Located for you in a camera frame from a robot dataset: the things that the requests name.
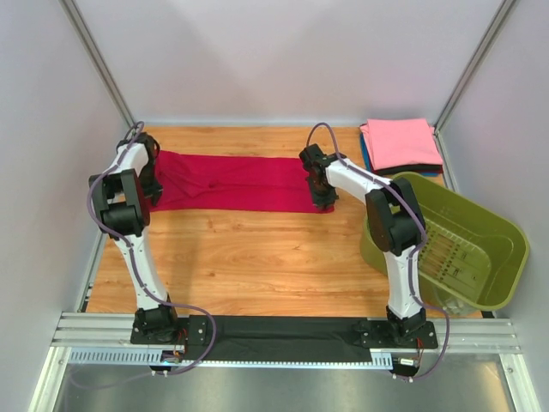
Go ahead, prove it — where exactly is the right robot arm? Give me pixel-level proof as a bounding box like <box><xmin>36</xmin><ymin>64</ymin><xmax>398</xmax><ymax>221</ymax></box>
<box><xmin>299</xmin><ymin>144</ymin><xmax>426</xmax><ymax>348</ymax></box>

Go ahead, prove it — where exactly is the aluminium frame post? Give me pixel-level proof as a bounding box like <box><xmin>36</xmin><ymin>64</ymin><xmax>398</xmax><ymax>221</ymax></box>
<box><xmin>434</xmin><ymin>0</ymin><xmax>519</xmax><ymax>135</ymax></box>
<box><xmin>59</xmin><ymin>0</ymin><xmax>136</xmax><ymax>126</ymax></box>

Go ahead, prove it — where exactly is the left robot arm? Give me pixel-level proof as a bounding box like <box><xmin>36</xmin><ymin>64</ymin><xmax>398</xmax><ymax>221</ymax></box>
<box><xmin>87</xmin><ymin>122</ymin><xmax>178</xmax><ymax>344</ymax></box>

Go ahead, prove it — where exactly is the left aluminium frame post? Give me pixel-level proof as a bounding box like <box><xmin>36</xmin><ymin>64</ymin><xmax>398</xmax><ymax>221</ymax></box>
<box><xmin>59</xmin><ymin>0</ymin><xmax>136</xmax><ymax>126</ymax></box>

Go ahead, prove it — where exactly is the crimson red t shirt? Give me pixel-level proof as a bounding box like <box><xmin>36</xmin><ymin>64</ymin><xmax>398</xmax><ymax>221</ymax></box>
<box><xmin>148</xmin><ymin>150</ymin><xmax>335</xmax><ymax>214</ymax></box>

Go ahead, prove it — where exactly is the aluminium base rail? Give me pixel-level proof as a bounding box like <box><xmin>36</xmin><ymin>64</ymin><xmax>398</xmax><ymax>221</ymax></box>
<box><xmin>51</xmin><ymin>313</ymin><xmax>521</xmax><ymax>370</ymax></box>

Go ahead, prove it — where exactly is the pink folded t shirt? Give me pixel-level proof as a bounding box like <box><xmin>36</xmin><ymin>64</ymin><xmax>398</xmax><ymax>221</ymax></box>
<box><xmin>359</xmin><ymin>118</ymin><xmax>443</xmax><ymax>172</ymax></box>

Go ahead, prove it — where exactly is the black folded t shirt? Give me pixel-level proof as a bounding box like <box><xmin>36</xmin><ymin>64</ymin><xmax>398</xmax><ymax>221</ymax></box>
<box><xmin>373</xmin><ymin>164</ymin><xmax>443</xmax><ymax>176</ymax></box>

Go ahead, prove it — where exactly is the right aluminium frame post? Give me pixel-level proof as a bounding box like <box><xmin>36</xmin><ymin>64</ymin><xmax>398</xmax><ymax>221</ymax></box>
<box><xmin>434</xmin><ymin>0</ymin><xmax>519</xmax><ymax>135</ymax></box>

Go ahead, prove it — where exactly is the olive green plastic basket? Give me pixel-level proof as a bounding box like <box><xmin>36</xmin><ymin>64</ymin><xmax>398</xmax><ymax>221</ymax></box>
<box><xmin>359</xmin><ymin>171</ymin><xmax>531</xmax><ymax>314</ymax></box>

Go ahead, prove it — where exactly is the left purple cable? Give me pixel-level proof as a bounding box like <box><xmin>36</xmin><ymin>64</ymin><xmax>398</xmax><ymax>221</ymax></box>
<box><xmin>68</xmin><ymin>121</ymin><xmax>218</xmax><ymax>387</ymax></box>

